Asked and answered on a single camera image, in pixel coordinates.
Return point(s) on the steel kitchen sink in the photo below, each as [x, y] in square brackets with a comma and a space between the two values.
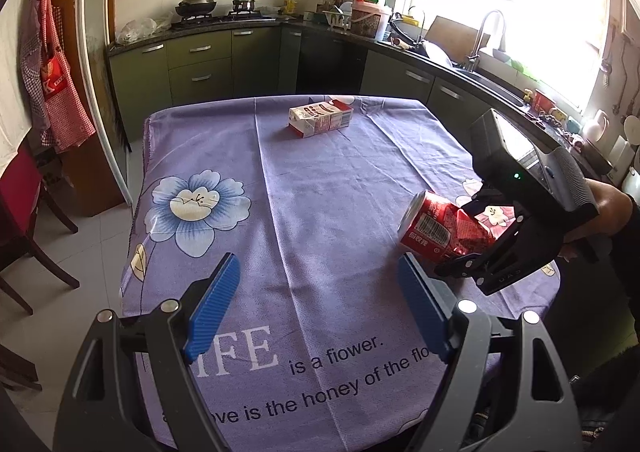
[492, 84]

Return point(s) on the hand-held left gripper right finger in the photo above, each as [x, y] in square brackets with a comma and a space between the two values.
[425, 307]

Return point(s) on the purple floral tablecloth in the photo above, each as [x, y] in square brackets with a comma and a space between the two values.
[300, 232]

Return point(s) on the green kitchen cabinets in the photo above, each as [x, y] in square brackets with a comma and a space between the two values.
[200, 51]

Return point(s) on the red soda can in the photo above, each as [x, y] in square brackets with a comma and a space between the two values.
[440, 227]

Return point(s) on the small red box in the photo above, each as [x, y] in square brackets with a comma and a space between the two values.
[542, 101]

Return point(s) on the white hanging cloth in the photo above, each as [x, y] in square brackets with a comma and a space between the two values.
[10, 106]

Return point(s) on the white dish rack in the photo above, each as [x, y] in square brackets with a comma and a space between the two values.
[337, 17]

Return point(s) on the gas stove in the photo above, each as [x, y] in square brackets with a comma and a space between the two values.
[225, 20]

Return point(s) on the pink plastic bucket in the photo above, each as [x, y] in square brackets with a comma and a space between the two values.
[370, 21]

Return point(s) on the metal kitchen faucet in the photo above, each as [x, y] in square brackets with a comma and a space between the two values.
[476, 44]

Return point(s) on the red wooden chair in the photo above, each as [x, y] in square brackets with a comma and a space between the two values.
[20, 182]

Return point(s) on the red checkered apron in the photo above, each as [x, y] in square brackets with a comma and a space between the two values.
[60, 96]

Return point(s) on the white jug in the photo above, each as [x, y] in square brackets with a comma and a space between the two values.
[592, 129]

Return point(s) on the wooden cutting board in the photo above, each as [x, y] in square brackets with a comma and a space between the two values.
[455, 39]

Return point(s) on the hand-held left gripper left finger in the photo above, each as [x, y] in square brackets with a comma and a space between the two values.
[212, 307]

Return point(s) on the black wok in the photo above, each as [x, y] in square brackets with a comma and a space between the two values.
[195, 6]

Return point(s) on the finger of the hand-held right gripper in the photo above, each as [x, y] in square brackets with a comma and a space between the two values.
[520, 257]
[480, 197]

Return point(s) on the red and white carton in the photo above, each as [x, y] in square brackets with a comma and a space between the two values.
[320, 119]

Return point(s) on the small metal pot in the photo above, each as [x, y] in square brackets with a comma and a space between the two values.
[244, 5]

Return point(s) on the person's right hand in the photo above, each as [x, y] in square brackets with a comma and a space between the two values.
[612, 209]

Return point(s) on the yellow oil bottle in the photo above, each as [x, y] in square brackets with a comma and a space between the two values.
[291, 5]

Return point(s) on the clear plastic bag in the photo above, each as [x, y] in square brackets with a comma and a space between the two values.
[140, 29]

